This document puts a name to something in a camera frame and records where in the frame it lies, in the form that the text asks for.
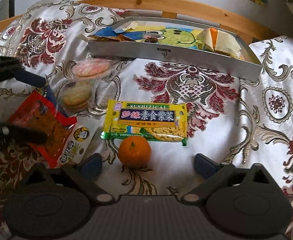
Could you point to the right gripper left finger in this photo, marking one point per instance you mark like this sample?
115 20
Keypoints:
82 178

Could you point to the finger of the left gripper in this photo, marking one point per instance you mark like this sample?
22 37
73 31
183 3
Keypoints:
29 78
22 134

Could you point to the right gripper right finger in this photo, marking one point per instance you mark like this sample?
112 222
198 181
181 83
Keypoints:
216 176

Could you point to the dark blue calcium packet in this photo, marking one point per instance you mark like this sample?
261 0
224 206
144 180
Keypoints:
47 93

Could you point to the red snack packet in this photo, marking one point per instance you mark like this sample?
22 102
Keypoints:
39 114

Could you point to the white cartoon face packet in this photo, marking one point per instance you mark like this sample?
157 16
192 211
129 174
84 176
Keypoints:
78 141

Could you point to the beige round biscuit pack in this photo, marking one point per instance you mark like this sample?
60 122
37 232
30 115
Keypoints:
75 96

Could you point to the orange tangerine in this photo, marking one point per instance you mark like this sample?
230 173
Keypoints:
134 152

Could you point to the pink round biscuit pack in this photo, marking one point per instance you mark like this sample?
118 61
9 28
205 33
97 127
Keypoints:
91 68

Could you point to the yellow seaweed cracker packet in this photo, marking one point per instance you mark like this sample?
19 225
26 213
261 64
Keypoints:
153 121

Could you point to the brown small snack packet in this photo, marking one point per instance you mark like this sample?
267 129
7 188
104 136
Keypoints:
118 38

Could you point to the orange cream bread package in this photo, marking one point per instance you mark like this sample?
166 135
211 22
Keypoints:
219 42

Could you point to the light blue snack packet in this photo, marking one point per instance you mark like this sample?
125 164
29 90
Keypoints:
151 37

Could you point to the floral satin bedspread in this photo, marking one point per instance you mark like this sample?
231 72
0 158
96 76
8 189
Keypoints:
229 119

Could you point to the grey cardboard tray box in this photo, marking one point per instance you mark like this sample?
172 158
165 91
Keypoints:
247 68

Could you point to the green cartoon drawing sheet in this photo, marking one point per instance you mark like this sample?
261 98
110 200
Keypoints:
179 37

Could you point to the grey wall panel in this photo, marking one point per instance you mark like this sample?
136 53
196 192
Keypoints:
7 9

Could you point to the wooden bed frame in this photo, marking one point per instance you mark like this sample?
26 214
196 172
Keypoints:
247 29

